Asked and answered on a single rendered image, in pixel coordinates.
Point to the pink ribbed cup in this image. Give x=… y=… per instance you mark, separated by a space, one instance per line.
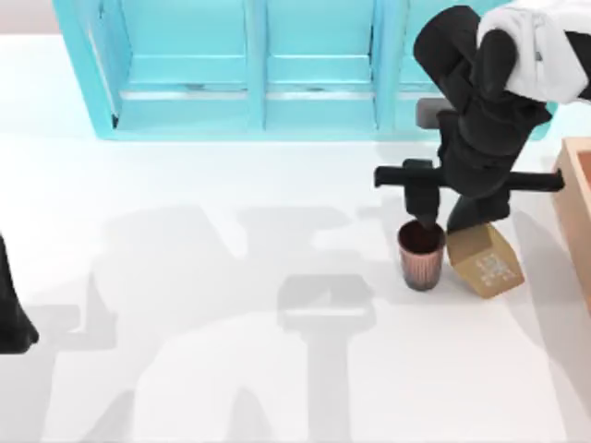
x=421 y=270

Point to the brown cardboard carton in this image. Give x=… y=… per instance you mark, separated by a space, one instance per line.
x=485 y=265

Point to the pale grey rounded box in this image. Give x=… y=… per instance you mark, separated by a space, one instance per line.
x=431 y=113

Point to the salmon-coloured shallow box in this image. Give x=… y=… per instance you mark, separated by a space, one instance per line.
x=575 y=184

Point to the light blue rack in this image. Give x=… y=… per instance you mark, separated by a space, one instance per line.
x=194 y=92

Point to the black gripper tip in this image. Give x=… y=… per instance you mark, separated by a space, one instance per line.
x=11 y=314

